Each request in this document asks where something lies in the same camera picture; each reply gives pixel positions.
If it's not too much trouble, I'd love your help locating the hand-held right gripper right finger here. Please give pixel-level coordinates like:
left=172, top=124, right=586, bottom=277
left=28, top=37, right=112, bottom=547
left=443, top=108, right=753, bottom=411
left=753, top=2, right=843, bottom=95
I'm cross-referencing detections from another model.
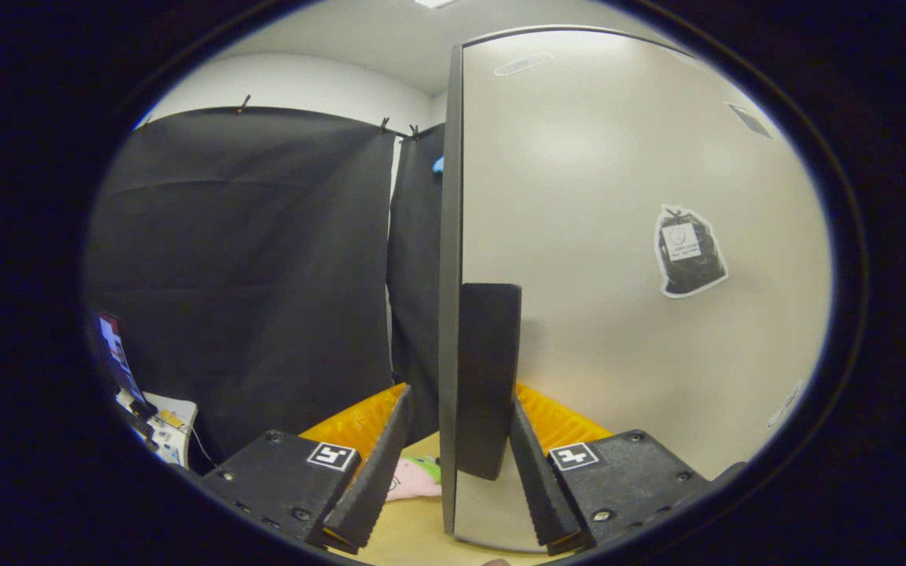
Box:
left=510, top=383, right=746, bottom=555

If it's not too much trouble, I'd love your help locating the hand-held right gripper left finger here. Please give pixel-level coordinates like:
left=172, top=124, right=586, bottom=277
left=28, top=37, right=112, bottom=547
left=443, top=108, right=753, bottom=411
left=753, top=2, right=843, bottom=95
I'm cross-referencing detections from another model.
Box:
left=200, top=384, right=414, bottom=555

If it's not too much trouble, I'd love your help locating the black door handle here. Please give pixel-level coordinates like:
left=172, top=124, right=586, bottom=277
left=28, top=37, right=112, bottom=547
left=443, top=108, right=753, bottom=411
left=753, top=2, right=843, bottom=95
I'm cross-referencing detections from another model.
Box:
left=455, top=283, right=522, bottom=481

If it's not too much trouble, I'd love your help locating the beige cabinet door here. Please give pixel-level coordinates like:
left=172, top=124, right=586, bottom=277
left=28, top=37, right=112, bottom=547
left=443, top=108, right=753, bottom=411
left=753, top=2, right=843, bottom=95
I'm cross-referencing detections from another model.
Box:
left=453, top=30, right=831, bottom=551

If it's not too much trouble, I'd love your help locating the pink plush toy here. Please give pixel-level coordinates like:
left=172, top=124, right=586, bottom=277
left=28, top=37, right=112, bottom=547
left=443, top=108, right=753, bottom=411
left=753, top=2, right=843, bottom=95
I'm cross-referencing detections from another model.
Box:
left=386, top=456, right=444, bottom=502

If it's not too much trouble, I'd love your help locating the black backdrop cloth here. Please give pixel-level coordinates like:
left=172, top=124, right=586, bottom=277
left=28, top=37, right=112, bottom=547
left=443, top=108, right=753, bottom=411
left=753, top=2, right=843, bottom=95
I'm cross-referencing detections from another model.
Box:
left=83, top=106, right=446, bottom=472

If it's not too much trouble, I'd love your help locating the computer monitor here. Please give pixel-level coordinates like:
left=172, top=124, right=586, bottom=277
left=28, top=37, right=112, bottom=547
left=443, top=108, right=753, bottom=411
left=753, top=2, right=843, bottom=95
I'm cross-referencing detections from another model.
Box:
left=95, top=309, right=157, bottom=417

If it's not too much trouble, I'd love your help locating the white device with cables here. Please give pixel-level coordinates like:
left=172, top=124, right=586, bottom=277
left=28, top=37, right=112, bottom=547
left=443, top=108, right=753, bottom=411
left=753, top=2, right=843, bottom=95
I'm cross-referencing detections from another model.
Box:
left=142, top=391, right=199, bottom=466

